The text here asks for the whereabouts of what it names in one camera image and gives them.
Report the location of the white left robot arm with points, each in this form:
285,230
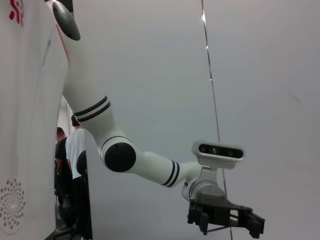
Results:
85,90

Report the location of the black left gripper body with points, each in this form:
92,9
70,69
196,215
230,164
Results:
220,210

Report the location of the person in black shirt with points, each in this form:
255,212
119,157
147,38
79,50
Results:
61,155

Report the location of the person in white shirt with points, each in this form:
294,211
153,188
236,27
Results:
75,152

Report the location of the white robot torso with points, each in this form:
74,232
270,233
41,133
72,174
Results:
22,105

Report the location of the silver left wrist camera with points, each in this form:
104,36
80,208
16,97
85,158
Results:
220,151

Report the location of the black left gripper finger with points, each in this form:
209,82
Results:
253,223
204,222

